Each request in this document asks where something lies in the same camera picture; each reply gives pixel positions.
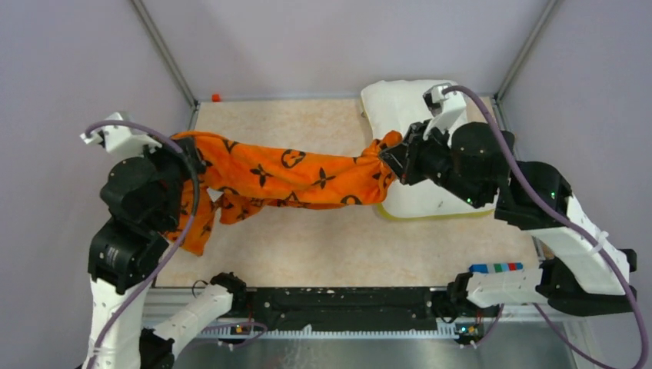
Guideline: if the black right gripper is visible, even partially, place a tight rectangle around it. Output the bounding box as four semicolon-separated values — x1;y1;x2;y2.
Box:
380;119;487;211

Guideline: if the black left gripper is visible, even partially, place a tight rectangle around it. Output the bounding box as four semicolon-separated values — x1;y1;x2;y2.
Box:
134;128;208;228

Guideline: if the orange patterned pillowcase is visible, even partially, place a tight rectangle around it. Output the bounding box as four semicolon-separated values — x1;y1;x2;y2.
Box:
165;131;402;256

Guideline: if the white pillow yellow edge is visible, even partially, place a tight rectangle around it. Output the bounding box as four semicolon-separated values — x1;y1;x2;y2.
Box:
361;79;496;221

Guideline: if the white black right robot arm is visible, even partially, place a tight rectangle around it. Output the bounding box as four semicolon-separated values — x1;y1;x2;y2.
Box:
379;122;637;317

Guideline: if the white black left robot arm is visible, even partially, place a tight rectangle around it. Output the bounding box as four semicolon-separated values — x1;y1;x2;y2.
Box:
83;137;247;368

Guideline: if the multicolour toy brick stack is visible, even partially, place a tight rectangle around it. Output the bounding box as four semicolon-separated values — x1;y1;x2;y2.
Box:
468;262;524;274

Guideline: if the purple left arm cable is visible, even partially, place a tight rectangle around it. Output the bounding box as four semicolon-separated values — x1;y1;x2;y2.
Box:
84;120;268;369

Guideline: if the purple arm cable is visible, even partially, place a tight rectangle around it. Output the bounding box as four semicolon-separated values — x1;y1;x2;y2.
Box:
441;85;652;369
84;120;268;369

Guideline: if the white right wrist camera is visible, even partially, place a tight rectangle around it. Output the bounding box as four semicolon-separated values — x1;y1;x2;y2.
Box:
422;81;467;139

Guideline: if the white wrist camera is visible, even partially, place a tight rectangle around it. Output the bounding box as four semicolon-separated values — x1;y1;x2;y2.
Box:
80;111;162;160
422;81;467;139

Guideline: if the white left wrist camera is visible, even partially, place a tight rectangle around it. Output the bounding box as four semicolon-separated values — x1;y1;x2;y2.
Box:
80;111;162;160

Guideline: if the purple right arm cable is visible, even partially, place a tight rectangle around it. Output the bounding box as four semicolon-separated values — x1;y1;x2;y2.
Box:
441;85;652;369

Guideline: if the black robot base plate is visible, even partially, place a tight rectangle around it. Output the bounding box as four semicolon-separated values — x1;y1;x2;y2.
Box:
228;287;459;333

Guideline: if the aluminium front rail frame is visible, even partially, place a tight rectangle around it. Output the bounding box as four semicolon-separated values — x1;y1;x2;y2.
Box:
142;286;592;341

